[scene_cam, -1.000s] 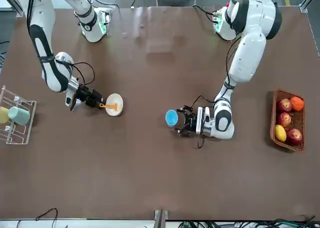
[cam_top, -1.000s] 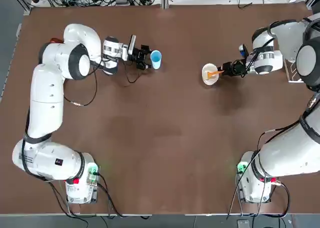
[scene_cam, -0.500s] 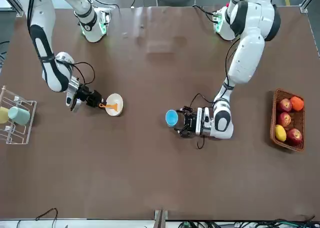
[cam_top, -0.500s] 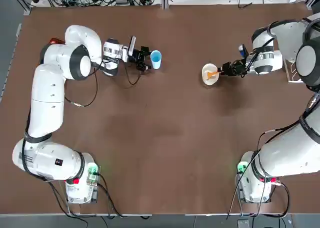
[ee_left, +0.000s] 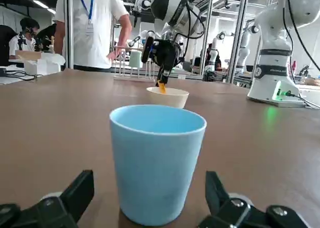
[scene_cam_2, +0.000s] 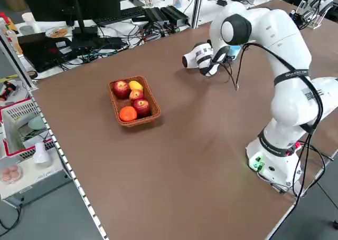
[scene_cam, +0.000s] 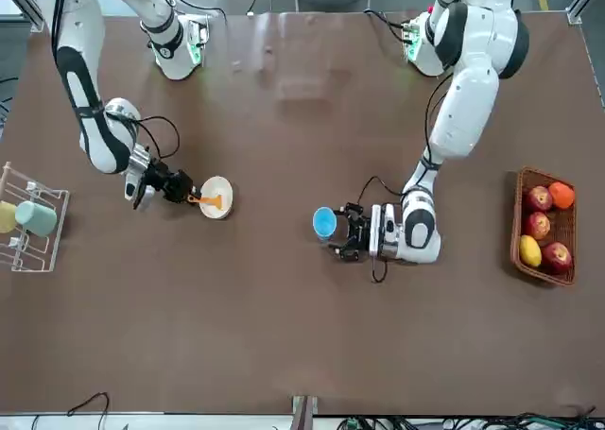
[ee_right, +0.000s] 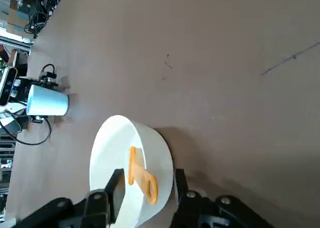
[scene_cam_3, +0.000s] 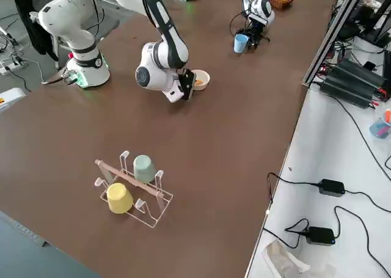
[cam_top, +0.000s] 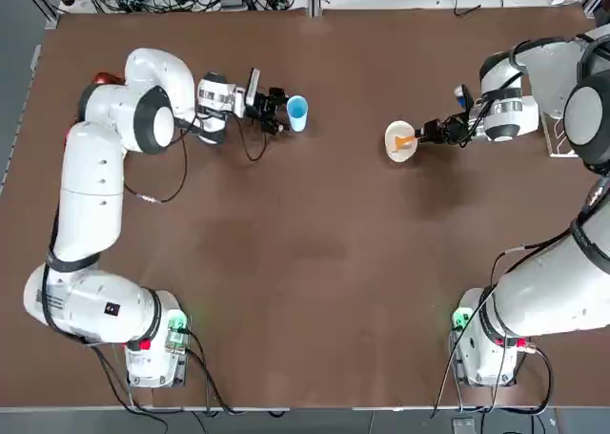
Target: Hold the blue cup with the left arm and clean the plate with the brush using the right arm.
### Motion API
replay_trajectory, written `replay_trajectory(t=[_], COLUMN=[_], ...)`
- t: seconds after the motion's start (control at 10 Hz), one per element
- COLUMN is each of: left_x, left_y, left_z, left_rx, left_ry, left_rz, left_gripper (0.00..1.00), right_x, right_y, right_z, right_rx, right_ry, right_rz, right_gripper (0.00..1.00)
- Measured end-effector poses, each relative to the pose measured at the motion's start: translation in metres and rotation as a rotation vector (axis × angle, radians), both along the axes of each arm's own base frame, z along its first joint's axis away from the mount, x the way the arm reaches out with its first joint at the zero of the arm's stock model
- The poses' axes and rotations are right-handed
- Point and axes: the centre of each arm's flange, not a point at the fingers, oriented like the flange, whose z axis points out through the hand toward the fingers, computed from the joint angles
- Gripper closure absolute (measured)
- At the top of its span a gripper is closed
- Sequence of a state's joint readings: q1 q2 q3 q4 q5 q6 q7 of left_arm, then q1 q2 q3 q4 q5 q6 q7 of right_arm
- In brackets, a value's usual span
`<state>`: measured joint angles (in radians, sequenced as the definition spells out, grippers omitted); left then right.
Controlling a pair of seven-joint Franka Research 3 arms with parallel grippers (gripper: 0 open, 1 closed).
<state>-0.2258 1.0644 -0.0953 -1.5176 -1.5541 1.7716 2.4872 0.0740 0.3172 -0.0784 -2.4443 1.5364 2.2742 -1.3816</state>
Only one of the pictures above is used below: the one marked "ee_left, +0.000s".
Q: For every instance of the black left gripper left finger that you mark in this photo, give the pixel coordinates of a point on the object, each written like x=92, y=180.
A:
x=57, y=210

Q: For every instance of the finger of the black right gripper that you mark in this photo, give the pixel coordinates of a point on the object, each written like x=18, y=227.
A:
x=166, y=74
x=161, y=81

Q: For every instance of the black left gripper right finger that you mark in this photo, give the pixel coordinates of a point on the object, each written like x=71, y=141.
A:
x=232, y=213

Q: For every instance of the blue plastic cup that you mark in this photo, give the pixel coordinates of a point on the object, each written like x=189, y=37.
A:
x=157, y=163

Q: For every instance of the mint green cup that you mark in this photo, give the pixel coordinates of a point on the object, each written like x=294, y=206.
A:
x=135, y=60

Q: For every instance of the clear acrylic cup rack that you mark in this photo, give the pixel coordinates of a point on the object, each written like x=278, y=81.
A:
x=125, y=76

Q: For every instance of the cream white bowl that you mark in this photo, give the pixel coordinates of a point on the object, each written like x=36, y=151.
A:
x=172, y=99

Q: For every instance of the standing person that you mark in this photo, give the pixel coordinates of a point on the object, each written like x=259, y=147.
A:
x=92, y=32

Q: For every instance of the white cardboard box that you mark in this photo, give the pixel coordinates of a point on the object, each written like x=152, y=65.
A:
x=45, y=63

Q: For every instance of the seated person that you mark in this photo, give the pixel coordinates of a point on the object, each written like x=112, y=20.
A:
x=23, y=41

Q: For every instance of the aluminium frame post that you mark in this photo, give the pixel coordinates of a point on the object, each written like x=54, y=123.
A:
x=69, y=27

